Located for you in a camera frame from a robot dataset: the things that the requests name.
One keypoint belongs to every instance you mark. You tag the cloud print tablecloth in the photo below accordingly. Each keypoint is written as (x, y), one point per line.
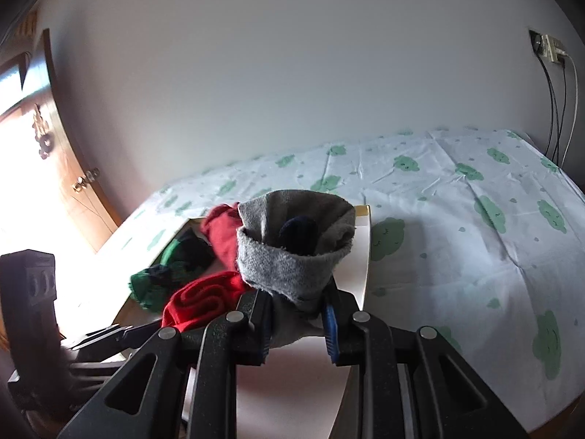
(457, 238)

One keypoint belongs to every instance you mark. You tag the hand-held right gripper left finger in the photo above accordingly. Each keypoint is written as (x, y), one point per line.
(256, 322)

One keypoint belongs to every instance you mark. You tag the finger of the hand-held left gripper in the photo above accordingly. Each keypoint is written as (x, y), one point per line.
(132, 334)

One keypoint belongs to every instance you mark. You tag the carved wooden door ornament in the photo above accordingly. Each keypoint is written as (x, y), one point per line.
(42, 132)

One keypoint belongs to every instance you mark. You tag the dark blue cloth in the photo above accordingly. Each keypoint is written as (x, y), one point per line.
(299, 236)

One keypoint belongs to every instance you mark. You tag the wall socket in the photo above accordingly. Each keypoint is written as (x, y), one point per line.
(548, 46)

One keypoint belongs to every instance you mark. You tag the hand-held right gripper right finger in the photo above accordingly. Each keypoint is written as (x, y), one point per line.
(330, 334)

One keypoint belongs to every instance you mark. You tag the wooden door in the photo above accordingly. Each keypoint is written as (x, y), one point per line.
(87, 201)

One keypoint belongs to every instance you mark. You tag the shallow cardboard box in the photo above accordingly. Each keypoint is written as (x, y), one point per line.
(292, 393)

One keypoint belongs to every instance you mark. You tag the red sock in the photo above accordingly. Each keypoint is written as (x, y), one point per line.
(201, 299)

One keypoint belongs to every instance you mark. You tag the grey sock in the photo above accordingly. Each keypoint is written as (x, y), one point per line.
(283, 270)

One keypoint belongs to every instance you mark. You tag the green and black sock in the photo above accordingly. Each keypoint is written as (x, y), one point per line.
(155, 283)

